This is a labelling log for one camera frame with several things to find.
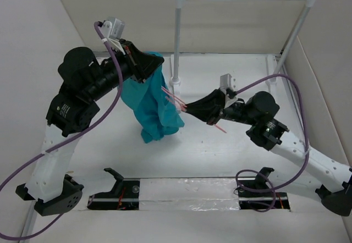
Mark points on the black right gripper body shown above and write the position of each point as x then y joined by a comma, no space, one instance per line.
213,114

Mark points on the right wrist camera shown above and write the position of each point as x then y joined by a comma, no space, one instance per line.
227,85

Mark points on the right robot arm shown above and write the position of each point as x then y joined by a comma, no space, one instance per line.
327,182

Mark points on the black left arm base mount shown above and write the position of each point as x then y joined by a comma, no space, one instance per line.
123,196

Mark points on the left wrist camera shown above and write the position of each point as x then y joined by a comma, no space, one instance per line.
112,28

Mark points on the pink wire hanger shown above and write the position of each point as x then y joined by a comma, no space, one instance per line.
176,101

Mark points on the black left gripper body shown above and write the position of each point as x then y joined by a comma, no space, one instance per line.
137,71

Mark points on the white clothes rack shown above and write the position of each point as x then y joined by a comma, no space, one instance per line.
235,26

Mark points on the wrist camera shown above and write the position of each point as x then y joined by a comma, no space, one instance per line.
112,28
227,85

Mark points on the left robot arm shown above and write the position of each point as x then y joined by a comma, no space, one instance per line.
71,111

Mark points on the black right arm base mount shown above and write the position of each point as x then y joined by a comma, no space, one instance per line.
254,191

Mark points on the teal t shirt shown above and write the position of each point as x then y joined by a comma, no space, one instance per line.
157,116

